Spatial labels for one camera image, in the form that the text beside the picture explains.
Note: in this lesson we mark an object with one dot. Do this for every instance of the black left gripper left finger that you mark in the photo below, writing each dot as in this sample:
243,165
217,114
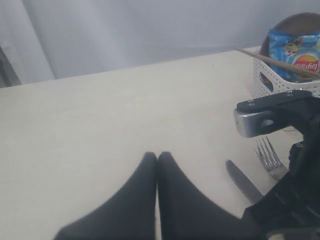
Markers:
128,215

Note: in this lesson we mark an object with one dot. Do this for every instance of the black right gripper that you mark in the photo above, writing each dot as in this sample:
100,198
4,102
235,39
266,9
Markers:
292,206

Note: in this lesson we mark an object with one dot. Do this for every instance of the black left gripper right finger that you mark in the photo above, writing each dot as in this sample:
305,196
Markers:
187,214

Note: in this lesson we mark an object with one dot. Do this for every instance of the silver table knife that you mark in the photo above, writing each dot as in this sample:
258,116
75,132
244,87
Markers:
247,188

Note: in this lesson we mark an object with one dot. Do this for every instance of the silver metal fork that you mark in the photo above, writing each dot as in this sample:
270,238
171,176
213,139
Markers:
269,158

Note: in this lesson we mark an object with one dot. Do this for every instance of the white perforated plastic basket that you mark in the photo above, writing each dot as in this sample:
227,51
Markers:
267,82

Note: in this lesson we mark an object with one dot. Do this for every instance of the upper wooden chopstick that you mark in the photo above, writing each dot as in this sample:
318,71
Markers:
281,64

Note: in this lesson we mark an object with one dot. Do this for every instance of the blue chips bag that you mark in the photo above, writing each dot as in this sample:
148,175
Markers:
301,50

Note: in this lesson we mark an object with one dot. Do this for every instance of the brown round plate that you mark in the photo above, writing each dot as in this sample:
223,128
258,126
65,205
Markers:
300,23

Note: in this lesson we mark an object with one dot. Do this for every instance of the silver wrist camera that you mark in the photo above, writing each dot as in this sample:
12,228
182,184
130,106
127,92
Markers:
256,117

